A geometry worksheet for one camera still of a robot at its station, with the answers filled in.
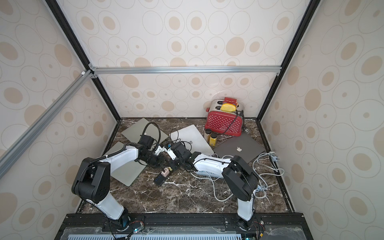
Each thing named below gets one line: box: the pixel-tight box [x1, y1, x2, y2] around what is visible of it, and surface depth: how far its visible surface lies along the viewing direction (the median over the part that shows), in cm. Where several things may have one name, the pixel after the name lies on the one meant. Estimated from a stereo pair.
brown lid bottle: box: [204, 128, 212, 143], surface depth 102 cm
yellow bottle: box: [209, 133, 218, 147], surface depth 102 cm
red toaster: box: [204, 99, 245, 137], surface depth 104 cm
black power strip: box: [153, 170, 173, 187], surface depth 88 cm
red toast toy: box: [222, 97, 238, 106], surface depth 104 cm
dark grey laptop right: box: [213, 132, 266, 164], surface depth 108 cm
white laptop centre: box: [169, 124, 215, 155], surface depth 108 cm
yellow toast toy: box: [220, 103, 237, 112], surface depth 102 cm
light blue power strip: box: [196, 170, 222, 178], surface depth 89 cm
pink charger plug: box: [161, 167, 170, 178], surface depth 85 cm
